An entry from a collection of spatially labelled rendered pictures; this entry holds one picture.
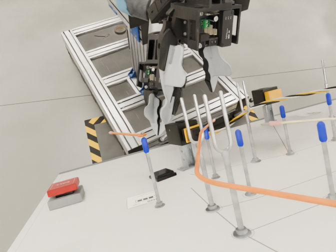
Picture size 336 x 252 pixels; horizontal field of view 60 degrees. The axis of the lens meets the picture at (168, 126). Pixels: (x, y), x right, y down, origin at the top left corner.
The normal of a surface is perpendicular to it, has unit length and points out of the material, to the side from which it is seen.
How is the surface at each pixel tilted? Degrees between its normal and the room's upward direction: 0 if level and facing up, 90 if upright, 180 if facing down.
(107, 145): 0
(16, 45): 0
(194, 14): 80
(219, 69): 94
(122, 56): 0
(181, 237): 47
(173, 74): 64
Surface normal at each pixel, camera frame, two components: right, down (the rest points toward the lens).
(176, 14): -0.87, 0.25
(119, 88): 0.00, -0.62
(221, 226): -0.22, -0.97
